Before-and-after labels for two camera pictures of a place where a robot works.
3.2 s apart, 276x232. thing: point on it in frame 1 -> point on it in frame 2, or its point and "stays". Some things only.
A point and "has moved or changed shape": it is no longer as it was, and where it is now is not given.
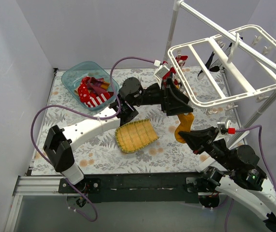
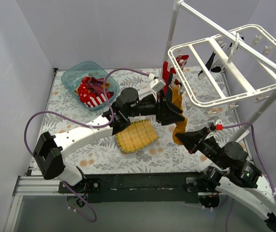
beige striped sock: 76,91 stays
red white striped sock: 95,99 stays
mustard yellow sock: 186,123 has moved or changed shape
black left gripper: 165,97 -> 160,110
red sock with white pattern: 83,90 stays
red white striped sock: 181,61 stays
